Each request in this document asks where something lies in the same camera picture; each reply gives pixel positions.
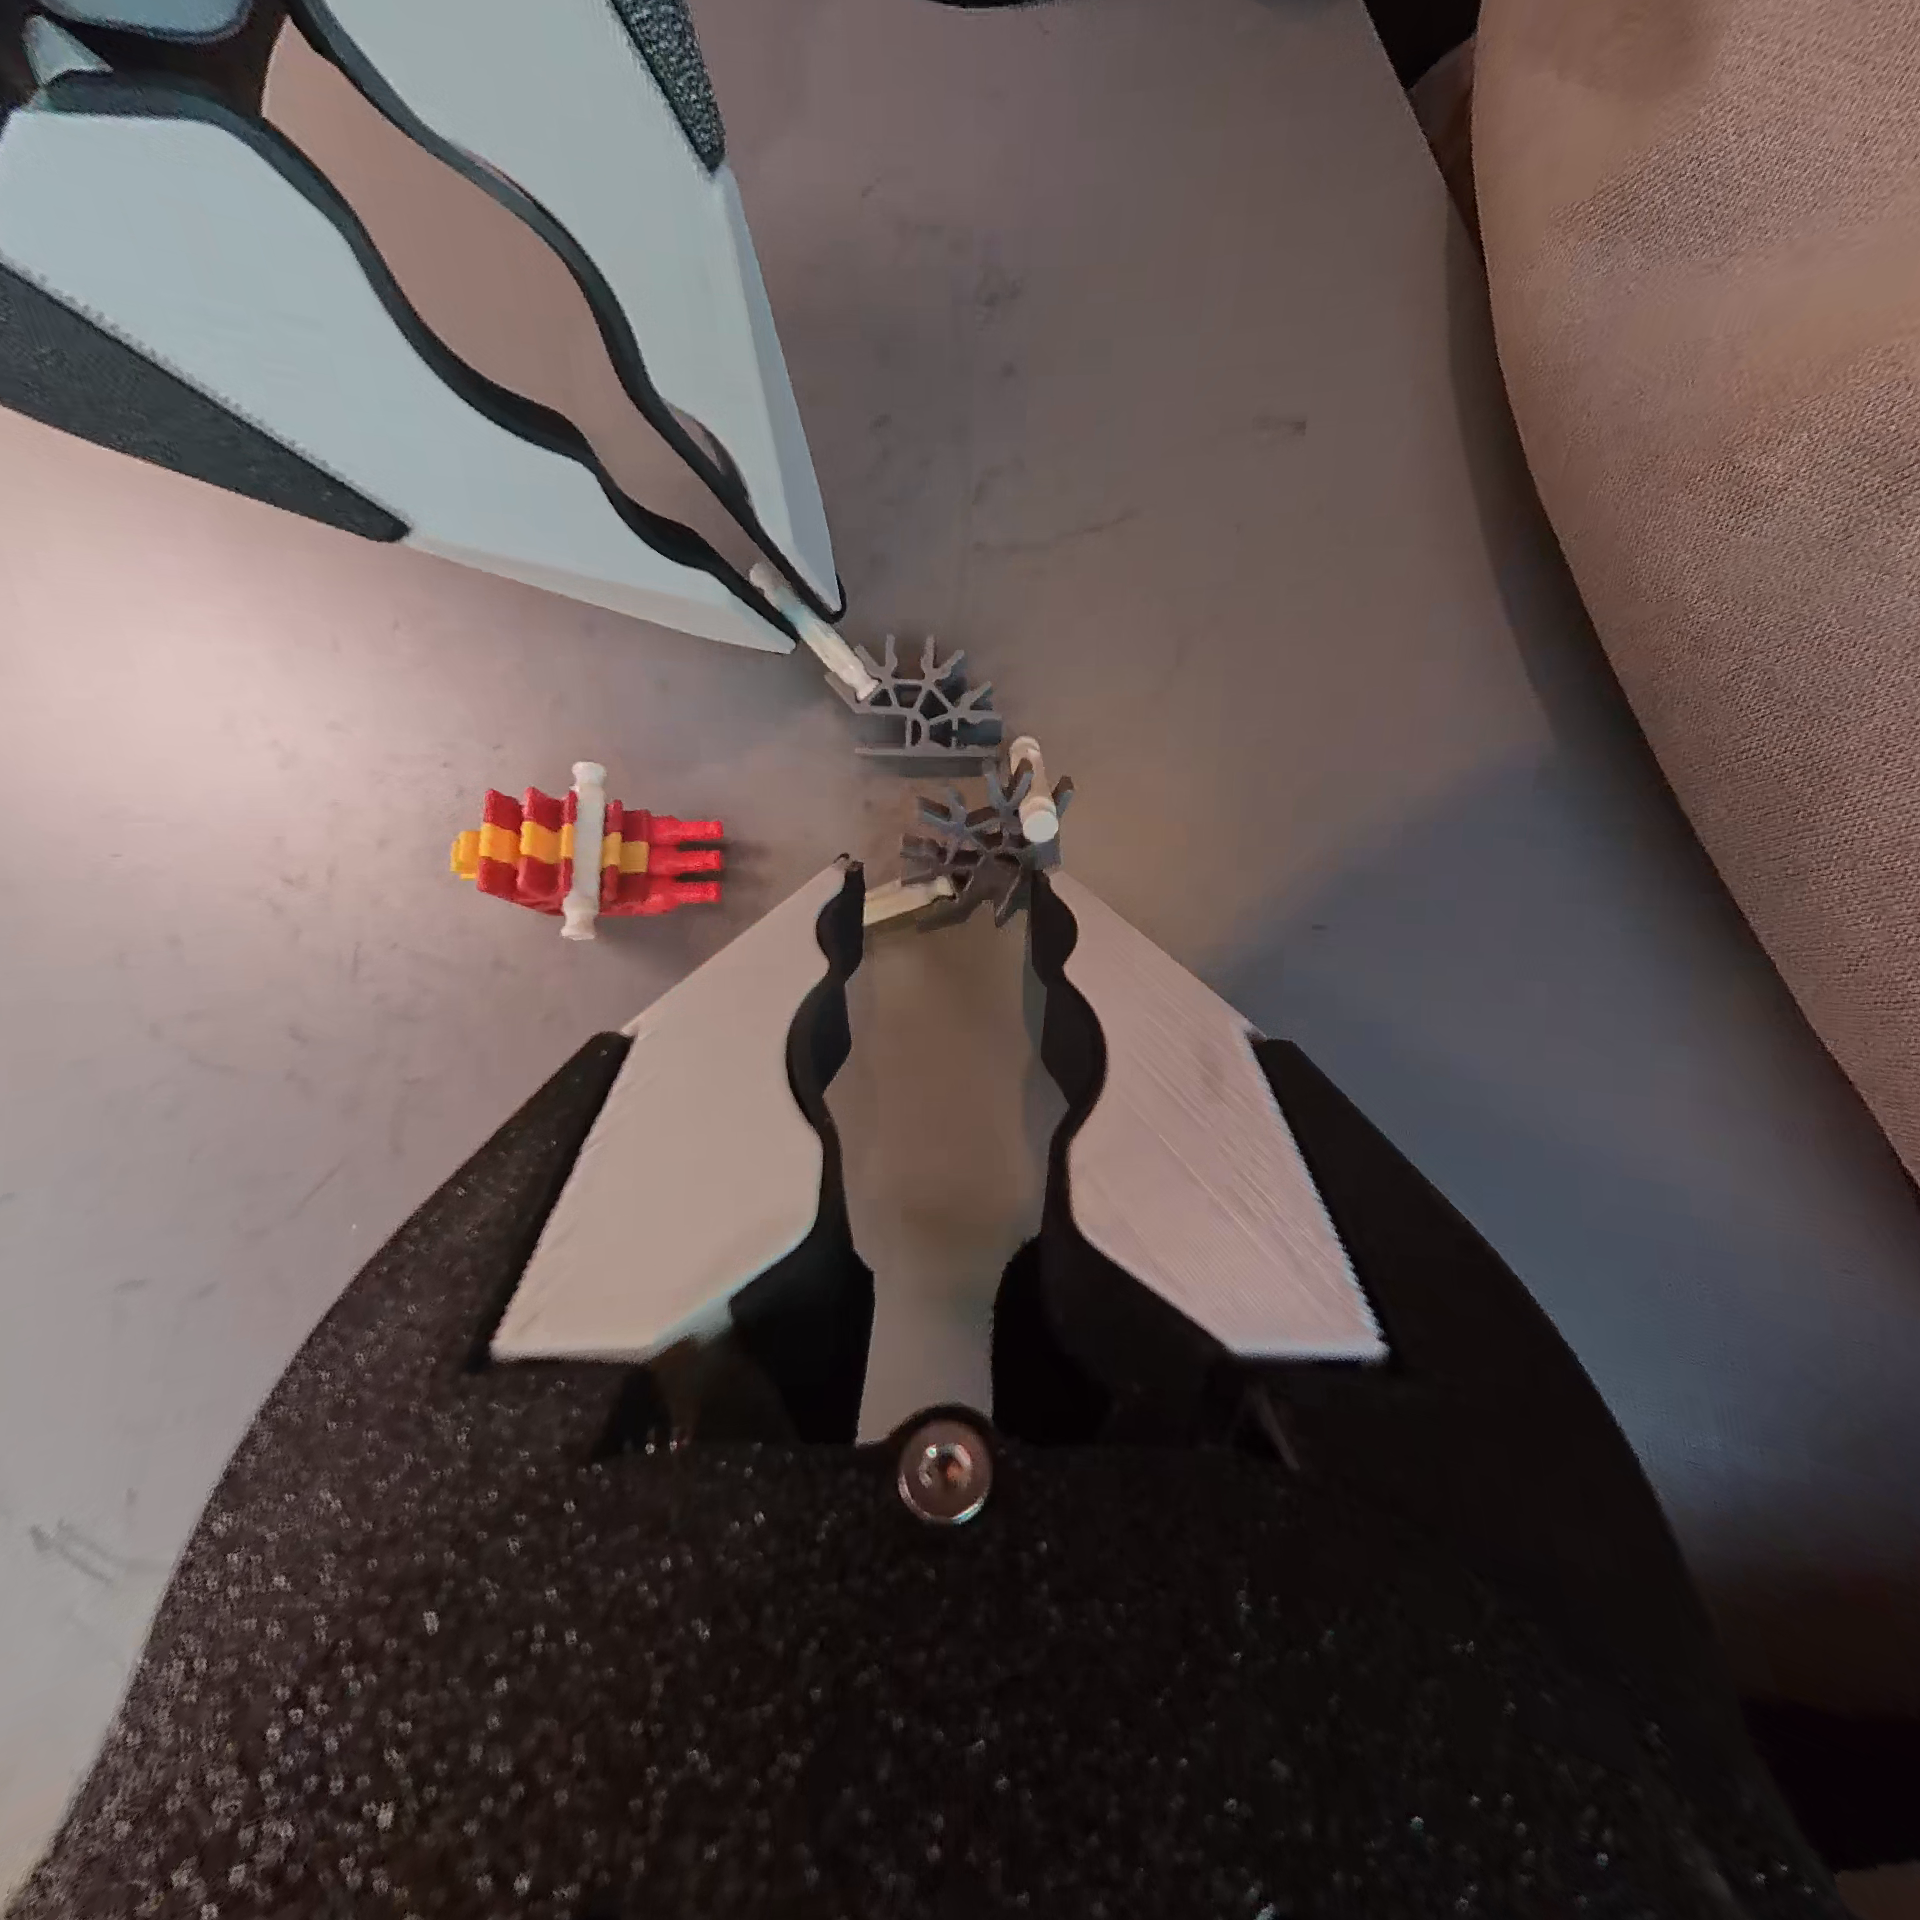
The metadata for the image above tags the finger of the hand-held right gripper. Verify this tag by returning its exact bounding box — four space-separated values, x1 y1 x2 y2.
0 76 800 656
292 0 845 623

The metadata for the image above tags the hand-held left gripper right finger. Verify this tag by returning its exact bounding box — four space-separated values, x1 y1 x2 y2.
990 870 1389 1444

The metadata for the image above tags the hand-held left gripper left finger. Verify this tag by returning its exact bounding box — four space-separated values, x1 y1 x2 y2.
492 857 876 1444

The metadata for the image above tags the red toy connector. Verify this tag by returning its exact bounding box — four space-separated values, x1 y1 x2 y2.
478 855 662 921
481 784 662 847

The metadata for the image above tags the yellow toy connector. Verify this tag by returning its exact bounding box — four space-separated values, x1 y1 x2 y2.
450 815 653 879

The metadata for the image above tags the grey toy connector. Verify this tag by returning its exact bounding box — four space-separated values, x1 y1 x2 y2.
901 757 1076 934
854 632 1003 759

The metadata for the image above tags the person's beige sweater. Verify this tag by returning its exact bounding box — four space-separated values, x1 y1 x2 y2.
1410 0 1920 1187

